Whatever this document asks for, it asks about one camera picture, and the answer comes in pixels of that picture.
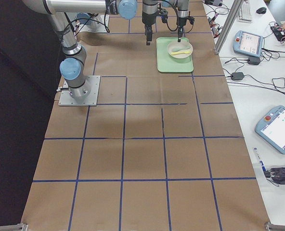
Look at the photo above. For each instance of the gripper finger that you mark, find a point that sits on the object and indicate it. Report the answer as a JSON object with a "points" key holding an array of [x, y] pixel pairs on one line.
{"points": [[149, 34], [180, 33]]}

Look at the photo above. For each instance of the near teach pendant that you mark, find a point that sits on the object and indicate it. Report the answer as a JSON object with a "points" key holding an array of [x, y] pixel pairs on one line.
{"points": [[272, 128]]}

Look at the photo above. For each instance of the black computer mouse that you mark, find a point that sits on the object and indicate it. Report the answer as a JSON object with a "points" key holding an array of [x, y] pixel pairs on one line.
{"points": [[261, 10]]}

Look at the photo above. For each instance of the far teach pendant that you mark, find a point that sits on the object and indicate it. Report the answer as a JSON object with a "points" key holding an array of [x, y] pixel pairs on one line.
{"points": [[247, 43]]}

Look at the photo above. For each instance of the aluminium frame post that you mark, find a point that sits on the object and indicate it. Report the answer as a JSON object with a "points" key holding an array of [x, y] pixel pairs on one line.
{"points": [[227, 25]]}

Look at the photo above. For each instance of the white keyboard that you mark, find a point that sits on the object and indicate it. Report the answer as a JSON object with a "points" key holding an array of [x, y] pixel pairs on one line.
{"points": [[244, 14]]}

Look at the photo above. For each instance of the white round plate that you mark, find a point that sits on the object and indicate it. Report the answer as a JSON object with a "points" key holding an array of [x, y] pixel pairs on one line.
{"points": [[181, 44]]}

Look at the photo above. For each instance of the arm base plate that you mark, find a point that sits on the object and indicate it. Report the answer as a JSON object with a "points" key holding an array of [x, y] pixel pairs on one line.
{"points": [[97, 24], [87, 95]]}

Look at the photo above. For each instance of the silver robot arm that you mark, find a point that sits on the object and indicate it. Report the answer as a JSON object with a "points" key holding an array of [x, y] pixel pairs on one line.
{"points": [[112, 68], [183, 7]]}

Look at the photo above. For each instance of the yellow plastic fork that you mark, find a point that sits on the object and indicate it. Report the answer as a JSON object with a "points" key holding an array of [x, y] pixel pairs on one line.
{"points": [[181, 52]]}

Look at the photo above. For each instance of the light green tray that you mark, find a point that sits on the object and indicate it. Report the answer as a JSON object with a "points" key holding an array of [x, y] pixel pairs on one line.
{"points": [[168, 64]]}

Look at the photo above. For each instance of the black power adapter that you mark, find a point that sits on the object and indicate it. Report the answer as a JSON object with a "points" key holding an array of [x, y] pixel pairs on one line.
{"points": [[253, 61], [236, 76]]}

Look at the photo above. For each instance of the teach pendant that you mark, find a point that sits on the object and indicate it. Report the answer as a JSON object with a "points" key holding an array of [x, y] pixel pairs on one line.
{"points": [[272, 128], [247, 43]]}

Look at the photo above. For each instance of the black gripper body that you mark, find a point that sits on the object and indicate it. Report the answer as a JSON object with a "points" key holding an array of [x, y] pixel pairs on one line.
{"points": [[181, 20], [148, 19]]}

